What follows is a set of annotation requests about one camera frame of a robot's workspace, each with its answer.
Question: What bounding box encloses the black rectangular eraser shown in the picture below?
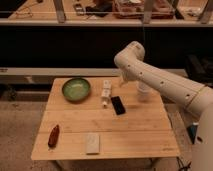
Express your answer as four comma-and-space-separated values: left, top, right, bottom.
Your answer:
111, 96, 126, 115

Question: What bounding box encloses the beige rectangular sponge block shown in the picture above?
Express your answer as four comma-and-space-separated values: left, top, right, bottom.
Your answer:
86, 133, 100, 154

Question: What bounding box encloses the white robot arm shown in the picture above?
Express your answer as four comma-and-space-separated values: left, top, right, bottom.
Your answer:
114, 41, 213, 171

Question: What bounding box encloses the green ceramic bowl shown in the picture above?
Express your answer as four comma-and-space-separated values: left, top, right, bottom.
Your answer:
62, 78, 91, 102

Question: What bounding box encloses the translucent plastic cup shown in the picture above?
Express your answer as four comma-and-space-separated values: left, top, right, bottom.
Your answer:
138, 82, 151, 101

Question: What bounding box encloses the wooden table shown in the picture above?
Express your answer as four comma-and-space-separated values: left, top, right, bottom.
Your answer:
31, 77, 180, 160

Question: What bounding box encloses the long wooden background bench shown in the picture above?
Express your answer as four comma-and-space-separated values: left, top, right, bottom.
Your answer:
0, 0, 213, 27

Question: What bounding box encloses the plastic tray with items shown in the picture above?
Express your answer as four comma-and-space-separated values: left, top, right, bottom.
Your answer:
113, 0, 175, 19

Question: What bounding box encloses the black device on bench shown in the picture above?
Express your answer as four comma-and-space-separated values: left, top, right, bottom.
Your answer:
73, 3, 85, 16

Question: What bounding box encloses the blue black object right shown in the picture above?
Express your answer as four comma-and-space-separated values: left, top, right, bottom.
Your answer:
187, 124, 198, 143

